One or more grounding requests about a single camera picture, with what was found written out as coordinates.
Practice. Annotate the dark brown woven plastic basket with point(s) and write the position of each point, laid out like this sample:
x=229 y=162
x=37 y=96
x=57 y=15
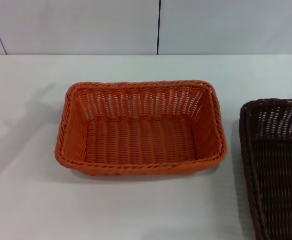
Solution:
x=281 y=170

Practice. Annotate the orange woven plastic basket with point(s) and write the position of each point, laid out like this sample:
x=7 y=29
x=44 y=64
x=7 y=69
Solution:
x=140 y=140

